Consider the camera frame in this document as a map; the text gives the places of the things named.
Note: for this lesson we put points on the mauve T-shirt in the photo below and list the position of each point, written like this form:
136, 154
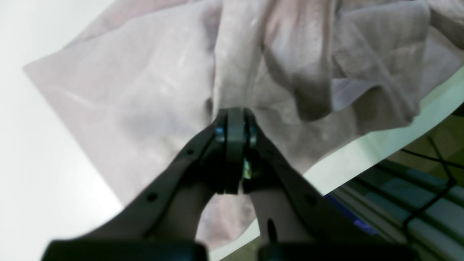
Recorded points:
148, 75

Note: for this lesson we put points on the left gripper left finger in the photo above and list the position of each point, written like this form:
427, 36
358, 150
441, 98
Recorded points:
160, 224

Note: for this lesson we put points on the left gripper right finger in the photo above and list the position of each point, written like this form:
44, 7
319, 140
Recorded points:
296, 222

